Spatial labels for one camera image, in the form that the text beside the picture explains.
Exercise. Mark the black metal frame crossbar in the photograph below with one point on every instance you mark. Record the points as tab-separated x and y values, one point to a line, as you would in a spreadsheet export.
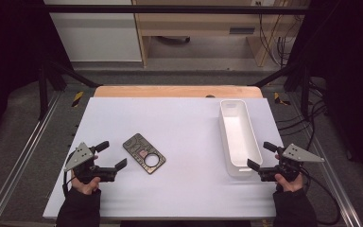
170	9

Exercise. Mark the white cabinet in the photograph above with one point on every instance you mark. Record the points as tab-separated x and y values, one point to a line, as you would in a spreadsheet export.
97	34

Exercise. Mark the black curtain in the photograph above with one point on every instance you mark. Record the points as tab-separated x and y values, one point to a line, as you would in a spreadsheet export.
349	63
9	47

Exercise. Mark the person's right hand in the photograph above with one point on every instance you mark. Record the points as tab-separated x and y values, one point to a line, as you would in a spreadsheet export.
289	186

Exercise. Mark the aluminium rail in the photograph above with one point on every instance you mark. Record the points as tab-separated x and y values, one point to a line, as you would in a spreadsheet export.
331	170
19	157

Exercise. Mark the dark patterned phone case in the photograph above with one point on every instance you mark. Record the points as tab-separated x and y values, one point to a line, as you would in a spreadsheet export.
134	145

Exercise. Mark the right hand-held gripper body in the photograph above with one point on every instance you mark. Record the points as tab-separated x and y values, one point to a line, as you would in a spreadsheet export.
297	154

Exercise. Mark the yellow black hazard tape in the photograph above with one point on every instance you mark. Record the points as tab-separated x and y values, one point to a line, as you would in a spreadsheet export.
77	98
279	99

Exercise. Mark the white plastic bin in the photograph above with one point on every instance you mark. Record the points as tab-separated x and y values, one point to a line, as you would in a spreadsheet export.
239	132

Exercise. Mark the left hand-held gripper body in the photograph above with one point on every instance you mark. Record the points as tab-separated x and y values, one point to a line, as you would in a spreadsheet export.
79	156

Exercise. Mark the person's left hand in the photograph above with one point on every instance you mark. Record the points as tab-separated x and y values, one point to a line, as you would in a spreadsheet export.
86	188

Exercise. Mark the light wooden desk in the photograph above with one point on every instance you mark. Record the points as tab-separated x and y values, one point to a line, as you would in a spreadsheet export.
198	22

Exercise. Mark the wooden table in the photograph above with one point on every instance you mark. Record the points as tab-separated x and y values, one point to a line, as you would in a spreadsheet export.
170	91

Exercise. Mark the black metal frame strut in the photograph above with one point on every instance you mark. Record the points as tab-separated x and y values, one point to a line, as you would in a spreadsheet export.
283	74
72	74

